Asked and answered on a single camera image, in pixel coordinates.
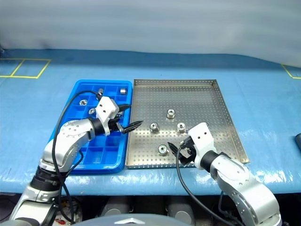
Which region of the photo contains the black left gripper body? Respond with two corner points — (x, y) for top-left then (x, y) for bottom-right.
(108, 113), (124, 132)

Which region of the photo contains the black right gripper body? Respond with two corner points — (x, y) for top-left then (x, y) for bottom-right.
(180, 137), (197, 167)

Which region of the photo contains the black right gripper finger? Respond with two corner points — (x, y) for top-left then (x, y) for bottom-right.
(167, 142), (179, 157)

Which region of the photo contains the blue compartment tray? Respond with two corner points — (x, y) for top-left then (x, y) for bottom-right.
(48, 79), (134, 174)

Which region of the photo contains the perforated metal tray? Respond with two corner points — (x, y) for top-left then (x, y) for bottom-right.
(125, 79), (250, 170)

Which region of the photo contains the dark grey rounded housing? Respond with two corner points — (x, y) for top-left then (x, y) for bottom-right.
(101, 196), (134, 216)
(166, 197), (196, 226)

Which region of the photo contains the grey robot torso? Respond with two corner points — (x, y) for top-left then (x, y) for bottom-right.
(82, 213), (196, 226)

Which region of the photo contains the white foam backdrop sheet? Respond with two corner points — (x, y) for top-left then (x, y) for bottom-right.
(0, 0), (301, 69)

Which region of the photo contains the blue plastic table cover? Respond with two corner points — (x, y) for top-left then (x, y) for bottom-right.
(0, 48), (301, 196)

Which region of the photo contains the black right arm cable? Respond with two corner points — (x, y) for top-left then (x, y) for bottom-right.
(175, 140), (236, 226)

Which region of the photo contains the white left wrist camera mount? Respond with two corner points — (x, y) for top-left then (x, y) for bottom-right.
(95, 96), (119, 137)

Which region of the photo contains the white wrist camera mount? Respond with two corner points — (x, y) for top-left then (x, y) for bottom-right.
(187, 122), (217, 170)
(95, 96), (119, 137)

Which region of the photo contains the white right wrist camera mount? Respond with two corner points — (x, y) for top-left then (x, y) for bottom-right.
(187, 122), (217, 170)

